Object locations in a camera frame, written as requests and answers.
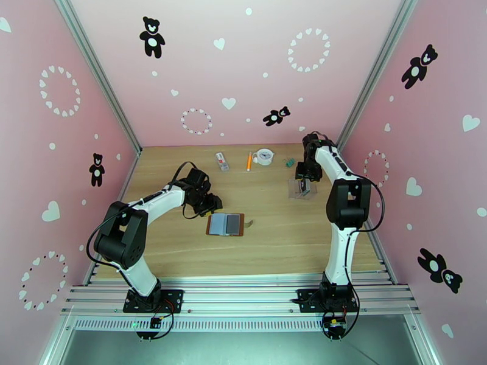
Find clear acrylic card box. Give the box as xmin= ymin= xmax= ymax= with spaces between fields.
xmin=287 ymin=178 xmax=320 ymax=201

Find brown leather card holder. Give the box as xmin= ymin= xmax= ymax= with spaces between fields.
xmin=205 ymin=212 xmax=254 ymax=237

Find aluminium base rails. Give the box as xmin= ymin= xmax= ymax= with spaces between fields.
xmin=60 ymin=274 xmax=421 ymax=317

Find slotted metal strip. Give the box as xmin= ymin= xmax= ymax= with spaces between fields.
xmin=72 ymin=316 xmax=412 ymax=333

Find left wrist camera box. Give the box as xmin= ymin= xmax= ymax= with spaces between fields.
xmin=188 ymin=168 xmax=211 ymax=186

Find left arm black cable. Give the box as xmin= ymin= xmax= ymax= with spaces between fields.
xmin=86 ymin=161 xmax=208 ymax=269

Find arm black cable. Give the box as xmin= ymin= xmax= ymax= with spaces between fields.
xmin=310 ymin=131 xmax=385 ymax=234
xmin=86 ymin=161 xmax=208 ymax=269

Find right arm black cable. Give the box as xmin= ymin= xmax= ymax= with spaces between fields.
xmin=310 ymin=131 xmax=385 ymax=234

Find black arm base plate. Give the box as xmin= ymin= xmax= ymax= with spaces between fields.
xmin=296 ymin=288 xmax=359 ymax=314
xmin=122 ymin=288 xmax=184 ymax=313

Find aluminium corner post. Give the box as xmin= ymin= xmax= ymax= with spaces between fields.
xmin=334 ymin=0 xmax=423 ymax=153
xmin=51 ymin=0 xmax=142 ymax=158

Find power connector with wires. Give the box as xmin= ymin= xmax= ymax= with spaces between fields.
xmin=136 ymin=312 xmax=176 ymax=342
xmin=321 ymin=295 xmax=360 ymax=342

